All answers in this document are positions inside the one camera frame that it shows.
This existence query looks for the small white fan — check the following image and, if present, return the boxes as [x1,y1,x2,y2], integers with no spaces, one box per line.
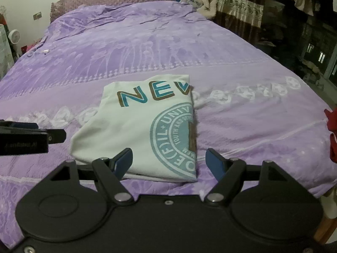
[8,30,21,44]

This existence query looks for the light blue patterned garment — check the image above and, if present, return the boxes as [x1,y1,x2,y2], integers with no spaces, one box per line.
[0,24,15,77]

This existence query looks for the purple floral bedspread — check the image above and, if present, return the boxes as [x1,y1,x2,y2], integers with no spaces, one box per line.
[0,1,333,243]

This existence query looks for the cream fluffy blanket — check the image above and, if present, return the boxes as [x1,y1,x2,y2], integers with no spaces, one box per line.
[196,0,222,19]

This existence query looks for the striped beige brown curtain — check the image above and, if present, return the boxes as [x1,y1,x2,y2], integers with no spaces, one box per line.
[213,0,267,46]

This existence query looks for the white long-sleeve printed shirt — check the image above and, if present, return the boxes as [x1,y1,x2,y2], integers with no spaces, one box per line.
[70,75,198,183]

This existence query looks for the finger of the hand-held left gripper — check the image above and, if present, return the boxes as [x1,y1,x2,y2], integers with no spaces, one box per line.
[0,121,39,129]
[47,129,67,145]

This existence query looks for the dark glass window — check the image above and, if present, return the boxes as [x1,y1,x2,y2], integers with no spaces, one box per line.
[300,24,337,85]

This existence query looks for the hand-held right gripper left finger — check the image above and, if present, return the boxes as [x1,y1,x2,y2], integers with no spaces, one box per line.
[50,148,134,203]

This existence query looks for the red clothing heap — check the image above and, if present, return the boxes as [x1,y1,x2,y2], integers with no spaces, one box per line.
[323,108,337,164]

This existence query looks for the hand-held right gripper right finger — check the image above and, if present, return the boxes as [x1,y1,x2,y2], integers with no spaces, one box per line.
[205,148,289,205]

